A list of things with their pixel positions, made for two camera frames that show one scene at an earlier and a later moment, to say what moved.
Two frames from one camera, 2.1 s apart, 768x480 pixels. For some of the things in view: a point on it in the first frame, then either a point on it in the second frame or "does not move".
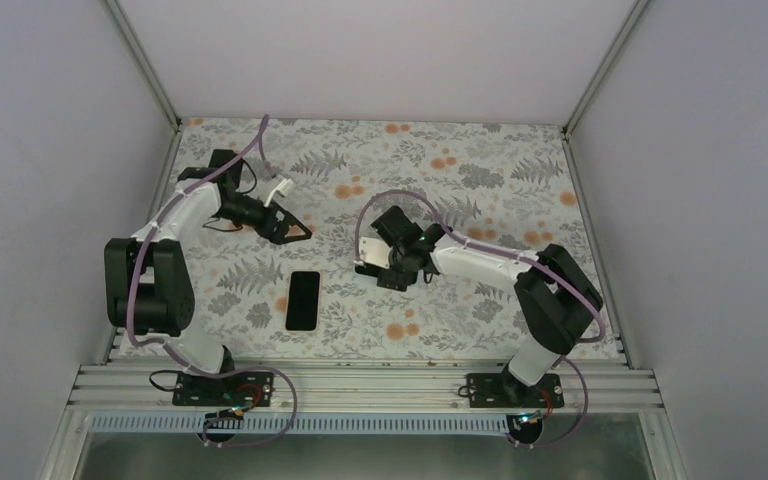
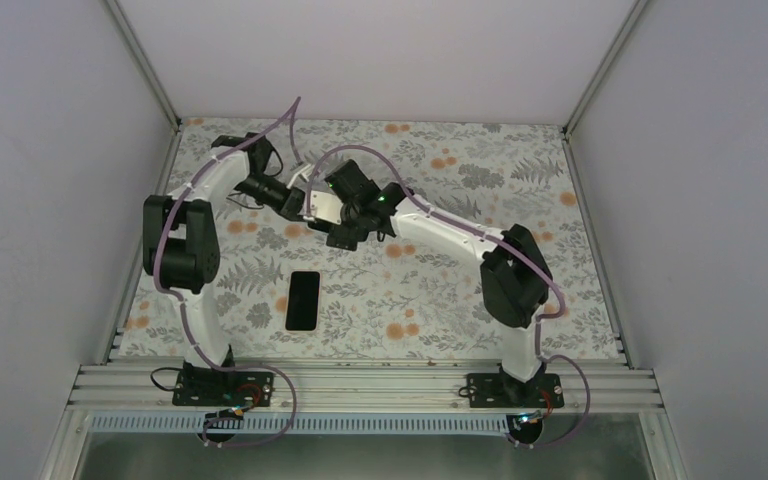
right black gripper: x=395 y=281 → x=341 y=238
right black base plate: x=507 y=390 does not move
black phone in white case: x=303 y=301 does not move
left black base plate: x=250 y=389 does not move
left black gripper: x=277 y=236 → x=292 y=204
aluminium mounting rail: x=356 y=388 does not move
